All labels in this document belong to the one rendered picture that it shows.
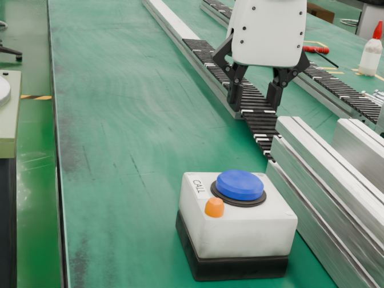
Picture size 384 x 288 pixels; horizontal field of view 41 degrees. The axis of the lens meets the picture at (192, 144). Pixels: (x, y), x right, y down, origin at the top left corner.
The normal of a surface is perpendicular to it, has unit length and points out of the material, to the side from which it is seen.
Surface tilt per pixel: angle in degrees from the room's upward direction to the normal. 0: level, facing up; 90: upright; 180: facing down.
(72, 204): 0
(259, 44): 93
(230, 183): 3
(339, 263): 90
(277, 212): 0
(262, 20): 90
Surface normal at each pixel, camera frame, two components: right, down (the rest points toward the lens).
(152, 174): 0.13, -0.91
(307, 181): -0.96, -0.02
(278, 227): 0.23, 0.42
